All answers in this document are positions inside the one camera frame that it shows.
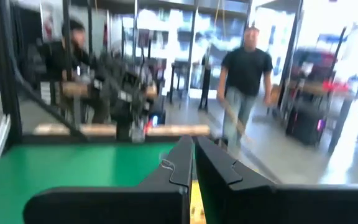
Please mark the wooden stick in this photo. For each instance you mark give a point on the wooden stick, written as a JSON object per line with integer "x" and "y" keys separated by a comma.
{"x": 235, "y": 119}

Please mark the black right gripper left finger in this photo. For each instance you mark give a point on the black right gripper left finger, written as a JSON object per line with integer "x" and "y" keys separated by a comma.
{"x": 104, "y": 205}

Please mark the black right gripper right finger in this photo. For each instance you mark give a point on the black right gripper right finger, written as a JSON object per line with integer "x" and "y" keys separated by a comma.
{"x": 291, "y": 205}

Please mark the black pedestal stand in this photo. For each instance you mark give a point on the black pedestal stand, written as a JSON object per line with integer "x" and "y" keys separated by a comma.
{"x": 204, "y": 84}

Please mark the black high table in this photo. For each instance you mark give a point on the black high table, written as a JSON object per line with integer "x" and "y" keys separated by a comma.
{"x": 179, "y": 67}

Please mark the yellow plastic bin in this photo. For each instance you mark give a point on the yellow plastic bin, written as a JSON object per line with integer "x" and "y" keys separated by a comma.
{"x": 196, "y": 202}

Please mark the black rolling case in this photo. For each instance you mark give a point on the black rolling case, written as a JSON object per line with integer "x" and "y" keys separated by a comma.
{"x": 304, "y": 124}

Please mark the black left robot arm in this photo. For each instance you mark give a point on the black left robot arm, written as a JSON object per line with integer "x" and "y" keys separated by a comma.
{"x": 120, "y": 93}

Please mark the person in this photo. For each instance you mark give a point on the person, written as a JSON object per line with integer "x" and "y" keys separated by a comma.
{"x": 244, "y": 71}
{"x": 57, "y": 59}

